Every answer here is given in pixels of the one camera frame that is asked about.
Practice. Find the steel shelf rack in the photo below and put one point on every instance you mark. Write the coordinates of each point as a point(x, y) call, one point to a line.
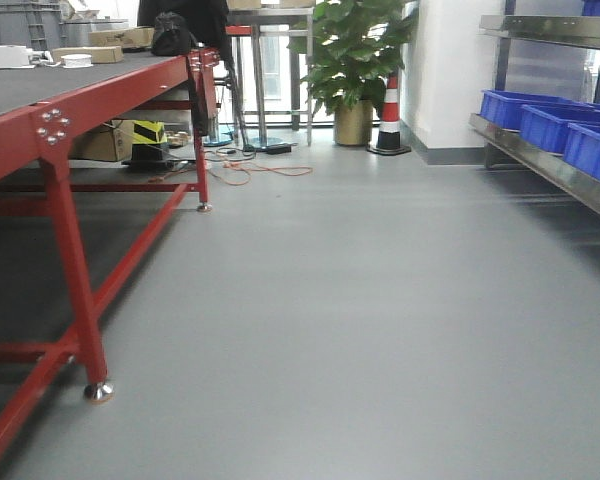
point(504, 147)

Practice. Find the blue shelf bin left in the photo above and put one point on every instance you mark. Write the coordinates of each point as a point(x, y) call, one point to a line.
point(504, 108)

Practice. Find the blue shelf bin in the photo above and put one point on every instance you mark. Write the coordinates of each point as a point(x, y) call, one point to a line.
point(546, 126)
point(504, 108)
point(582, 149)

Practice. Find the cardboard box on table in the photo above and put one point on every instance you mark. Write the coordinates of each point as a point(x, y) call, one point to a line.
point(128, 39)

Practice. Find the blue shelf bin middle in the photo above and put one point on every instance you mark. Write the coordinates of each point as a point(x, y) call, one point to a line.
point(546, 126)

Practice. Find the blue shelf bin right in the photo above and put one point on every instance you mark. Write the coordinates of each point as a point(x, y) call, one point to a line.
point(582, 149)

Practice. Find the orange white traffic cone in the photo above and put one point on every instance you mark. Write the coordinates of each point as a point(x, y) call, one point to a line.
point(388, 142)

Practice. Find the green potted plant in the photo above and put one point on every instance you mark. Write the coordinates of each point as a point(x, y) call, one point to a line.
point(355, 47)

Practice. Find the black bag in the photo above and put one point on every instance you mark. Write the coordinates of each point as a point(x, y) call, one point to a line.
point(171, 35)

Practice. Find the white tape roll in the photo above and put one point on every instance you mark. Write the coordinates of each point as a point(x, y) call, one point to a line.
point(76, 61)

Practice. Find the steel stool frame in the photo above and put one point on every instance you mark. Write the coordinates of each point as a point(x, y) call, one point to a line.
point(270, 42)

